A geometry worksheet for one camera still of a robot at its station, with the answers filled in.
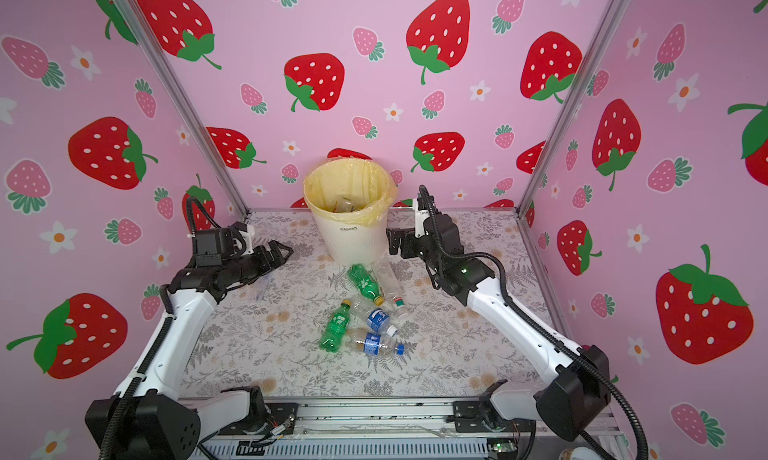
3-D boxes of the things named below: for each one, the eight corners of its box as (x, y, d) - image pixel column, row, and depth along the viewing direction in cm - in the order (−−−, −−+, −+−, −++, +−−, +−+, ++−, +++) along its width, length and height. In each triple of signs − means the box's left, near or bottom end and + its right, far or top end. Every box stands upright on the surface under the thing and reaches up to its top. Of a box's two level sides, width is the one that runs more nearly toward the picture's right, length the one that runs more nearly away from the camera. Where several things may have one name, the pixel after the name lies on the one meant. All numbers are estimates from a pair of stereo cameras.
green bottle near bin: (372, 310, 95) (371, 303, 91) (349, 275, 103) (347, 267, 99) (387, 301, 97) (387, 293, 93) (363, 268, 105) (362, 259, 101)
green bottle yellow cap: (322, 351, 87) (318, 344, 83) (336, 305, 97) (333, 296, 92) (341, 354, 87) (338, 347, 82) (353, 307, 96) (351, 299, 92)
